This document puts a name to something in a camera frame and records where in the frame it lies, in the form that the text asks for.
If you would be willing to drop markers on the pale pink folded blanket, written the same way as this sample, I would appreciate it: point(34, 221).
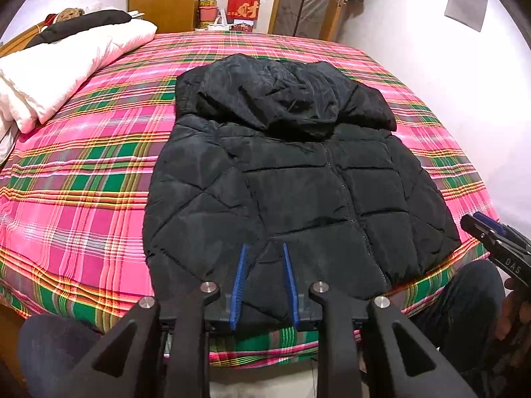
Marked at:
point(7, 141)

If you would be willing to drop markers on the white folded quilt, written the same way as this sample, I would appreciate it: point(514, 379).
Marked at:
point(54, 70)

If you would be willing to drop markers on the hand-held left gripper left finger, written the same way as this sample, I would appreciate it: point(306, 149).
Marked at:
point(238, 286)

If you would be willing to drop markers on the wooden door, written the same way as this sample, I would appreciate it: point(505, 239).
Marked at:
point(340, 12)

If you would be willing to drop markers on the person's right leg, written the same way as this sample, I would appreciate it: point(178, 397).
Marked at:
point(460, 311)

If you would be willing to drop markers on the red printed flat box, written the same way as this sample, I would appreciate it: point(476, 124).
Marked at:
point(242, 25)

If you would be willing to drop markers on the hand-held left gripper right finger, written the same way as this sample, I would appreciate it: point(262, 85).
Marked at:
point(290, 286)

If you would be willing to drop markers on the black pillow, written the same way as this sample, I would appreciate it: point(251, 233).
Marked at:
point(83, 25)

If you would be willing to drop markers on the wooden headboard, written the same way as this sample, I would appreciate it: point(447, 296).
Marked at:
point(18, 39)

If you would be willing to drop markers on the grey fabric garment cover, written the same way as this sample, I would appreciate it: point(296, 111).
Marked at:
point(305, 2)

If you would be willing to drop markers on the white plastic basket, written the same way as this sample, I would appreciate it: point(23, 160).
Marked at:
point(218, 25)

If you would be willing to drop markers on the grey wall panel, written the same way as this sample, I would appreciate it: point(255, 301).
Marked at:
point(465, 7)

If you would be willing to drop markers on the person's left leg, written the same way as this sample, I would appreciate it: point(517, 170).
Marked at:
point(54, 348)

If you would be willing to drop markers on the person's right hand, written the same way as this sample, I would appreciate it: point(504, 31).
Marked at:
point(514, 311)

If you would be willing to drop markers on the person's leg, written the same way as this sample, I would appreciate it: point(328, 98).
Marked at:
point(54, 348)
point(460, 311)

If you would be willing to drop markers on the brown stuffed toy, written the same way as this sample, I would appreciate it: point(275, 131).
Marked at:
point(69, 14)

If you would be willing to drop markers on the pink green plaid bed sheet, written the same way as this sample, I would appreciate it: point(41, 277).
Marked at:
point(83, 174)

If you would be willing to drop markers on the black hooded puffer jacket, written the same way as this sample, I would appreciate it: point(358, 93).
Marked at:
point(311, 174)

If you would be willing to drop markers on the pink plastic container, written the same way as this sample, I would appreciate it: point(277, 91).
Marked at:
point(207, 14)

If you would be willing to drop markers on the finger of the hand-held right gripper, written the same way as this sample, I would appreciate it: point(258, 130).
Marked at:
point(477, 228)
point(491, 222)

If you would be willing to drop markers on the wooden wardrobe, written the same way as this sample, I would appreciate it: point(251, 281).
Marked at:
point(161, 0)

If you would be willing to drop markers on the red gift box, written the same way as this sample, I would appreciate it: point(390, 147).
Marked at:
point(242, 9)

